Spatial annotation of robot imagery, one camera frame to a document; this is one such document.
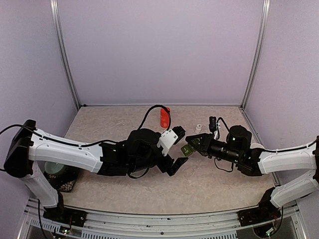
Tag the aluminium frame post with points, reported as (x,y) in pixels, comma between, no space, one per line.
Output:
(257,53)
(63,53)

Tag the red cylindrical can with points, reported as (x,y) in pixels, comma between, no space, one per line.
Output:
(164,119)

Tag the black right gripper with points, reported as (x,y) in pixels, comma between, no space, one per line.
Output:
(204,139)

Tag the green pill organizer box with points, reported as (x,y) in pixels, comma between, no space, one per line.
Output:
(188,149)

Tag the small white bottle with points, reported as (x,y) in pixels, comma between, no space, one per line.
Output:
(198,128)

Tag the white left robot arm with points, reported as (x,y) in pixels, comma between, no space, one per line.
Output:
(142,150)

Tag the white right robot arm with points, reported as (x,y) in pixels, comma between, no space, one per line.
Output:
(258,161)

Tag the front aluminium rail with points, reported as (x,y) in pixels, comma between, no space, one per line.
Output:
(219,225)

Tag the left aluminium frame post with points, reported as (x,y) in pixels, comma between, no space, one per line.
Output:
(63,53)

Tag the light blue mug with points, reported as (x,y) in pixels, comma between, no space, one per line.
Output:
(256,145)

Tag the green ceramic bowl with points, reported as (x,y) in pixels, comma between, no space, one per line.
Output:
(53,168)

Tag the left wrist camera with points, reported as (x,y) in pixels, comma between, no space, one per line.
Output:
(166,141)

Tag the right aluminium frame post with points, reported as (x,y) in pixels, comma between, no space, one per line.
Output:
(257,53)

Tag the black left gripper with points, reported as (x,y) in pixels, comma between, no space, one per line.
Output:
(165,167)

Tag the black square tray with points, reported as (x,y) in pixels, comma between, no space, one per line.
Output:
(64,180)

